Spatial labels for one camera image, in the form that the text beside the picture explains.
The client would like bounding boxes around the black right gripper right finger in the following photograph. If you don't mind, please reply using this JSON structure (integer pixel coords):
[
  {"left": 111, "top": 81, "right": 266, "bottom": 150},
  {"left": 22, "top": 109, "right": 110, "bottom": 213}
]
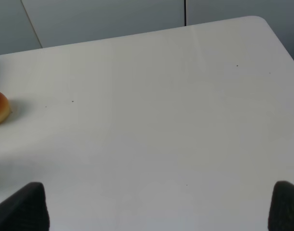
[{"left": 267, "top": 181, "right": 294, "bottom": 231}]

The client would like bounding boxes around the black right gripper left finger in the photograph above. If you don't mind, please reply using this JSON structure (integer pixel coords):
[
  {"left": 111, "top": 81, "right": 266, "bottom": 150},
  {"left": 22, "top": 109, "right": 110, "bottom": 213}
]
[{"left": 0, "top": 182, "right": 50, "bottom": 231}]

